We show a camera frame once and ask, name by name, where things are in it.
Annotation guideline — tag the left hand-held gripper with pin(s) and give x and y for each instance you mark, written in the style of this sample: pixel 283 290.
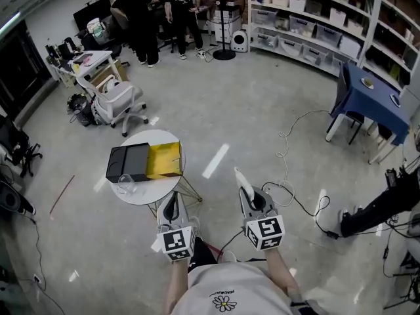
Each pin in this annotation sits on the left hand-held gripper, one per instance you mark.
pixel 174 241

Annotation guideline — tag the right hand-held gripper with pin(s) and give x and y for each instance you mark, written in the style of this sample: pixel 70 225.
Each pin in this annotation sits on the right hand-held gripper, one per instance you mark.
pixel 267 230

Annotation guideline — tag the person's left forearm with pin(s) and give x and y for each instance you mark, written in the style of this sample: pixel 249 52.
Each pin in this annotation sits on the person's left forearm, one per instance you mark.
pixel 177 287

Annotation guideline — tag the person's right forearm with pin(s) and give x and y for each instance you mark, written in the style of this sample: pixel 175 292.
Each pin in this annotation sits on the person's right forearm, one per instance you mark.
pixel 279 271

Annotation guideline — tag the black compartment tray box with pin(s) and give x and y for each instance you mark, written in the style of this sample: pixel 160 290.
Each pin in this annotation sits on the black compartment tray box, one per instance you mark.
pixel 126 161

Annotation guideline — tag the cardboard box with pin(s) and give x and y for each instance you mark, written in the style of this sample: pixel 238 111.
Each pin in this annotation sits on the cardboard box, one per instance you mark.
pixel 105 75

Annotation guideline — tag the round white side table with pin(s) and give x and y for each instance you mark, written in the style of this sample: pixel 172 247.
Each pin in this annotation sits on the round white side table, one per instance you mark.
pixel 157 189

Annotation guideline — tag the person's grey shoe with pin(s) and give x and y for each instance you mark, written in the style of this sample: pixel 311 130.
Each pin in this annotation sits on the person's grey shoe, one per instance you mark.
pixel 194 225

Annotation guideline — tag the clear drinking glass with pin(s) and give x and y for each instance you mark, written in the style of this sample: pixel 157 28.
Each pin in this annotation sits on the clear drinking glass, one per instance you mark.
pixel 126 184

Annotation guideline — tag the person's black shorts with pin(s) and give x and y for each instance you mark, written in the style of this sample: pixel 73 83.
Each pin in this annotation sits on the person's black shorts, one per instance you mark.
pixel 201 253

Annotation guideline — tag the white flower print shirt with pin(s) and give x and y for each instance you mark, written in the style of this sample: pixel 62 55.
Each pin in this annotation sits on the white flower print shirt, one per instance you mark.
pixel 229 290

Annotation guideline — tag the red floor tape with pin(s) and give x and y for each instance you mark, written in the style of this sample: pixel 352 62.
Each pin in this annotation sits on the red floor tape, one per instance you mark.
pixel 62 195

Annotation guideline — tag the white office chair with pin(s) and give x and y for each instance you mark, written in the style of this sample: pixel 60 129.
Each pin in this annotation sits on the white office chair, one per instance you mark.
pixel 113 98

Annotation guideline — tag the blue cloth table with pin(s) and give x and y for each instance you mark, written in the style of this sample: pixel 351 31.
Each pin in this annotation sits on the blue cloth table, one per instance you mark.
pixel 367 105

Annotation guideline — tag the white power strip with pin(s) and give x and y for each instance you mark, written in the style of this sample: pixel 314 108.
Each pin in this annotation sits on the white power strip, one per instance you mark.
pixel 203 55

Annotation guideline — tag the small plate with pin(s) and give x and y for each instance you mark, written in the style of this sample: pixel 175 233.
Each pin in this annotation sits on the small plate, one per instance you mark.
pixel 395 99
pixel 367 82

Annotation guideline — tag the white round-window carrier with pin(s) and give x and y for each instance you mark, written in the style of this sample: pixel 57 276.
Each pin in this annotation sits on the white round-window carrier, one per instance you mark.
pixel 239 40

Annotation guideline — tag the white desk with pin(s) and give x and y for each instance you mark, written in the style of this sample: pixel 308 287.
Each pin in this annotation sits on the white desk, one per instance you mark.
pixel 92 59

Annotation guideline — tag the black office chair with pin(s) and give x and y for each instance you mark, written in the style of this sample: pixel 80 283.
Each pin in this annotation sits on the black office chair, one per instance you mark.
pixel 14 143

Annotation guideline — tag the clear plastic shelf bins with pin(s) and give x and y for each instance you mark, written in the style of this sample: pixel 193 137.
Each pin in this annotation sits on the clear plastic shelf bins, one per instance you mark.
pixel 315 34

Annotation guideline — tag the black standing fan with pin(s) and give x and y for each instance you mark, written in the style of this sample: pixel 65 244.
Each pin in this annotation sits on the black standing fan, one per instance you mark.
pixel 223 18

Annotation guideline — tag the white shelf rack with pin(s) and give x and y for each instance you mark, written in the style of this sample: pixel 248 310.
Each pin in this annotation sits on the white shelf rack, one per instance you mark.
pixel 393 44
pixel 295 15

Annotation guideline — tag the white printer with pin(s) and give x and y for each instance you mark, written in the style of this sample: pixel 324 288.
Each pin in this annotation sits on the white printer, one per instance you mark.
pixel 226 12

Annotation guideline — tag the black monitor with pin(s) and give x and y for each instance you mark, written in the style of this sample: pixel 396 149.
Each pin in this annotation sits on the black monitor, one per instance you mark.
pixel 93 12

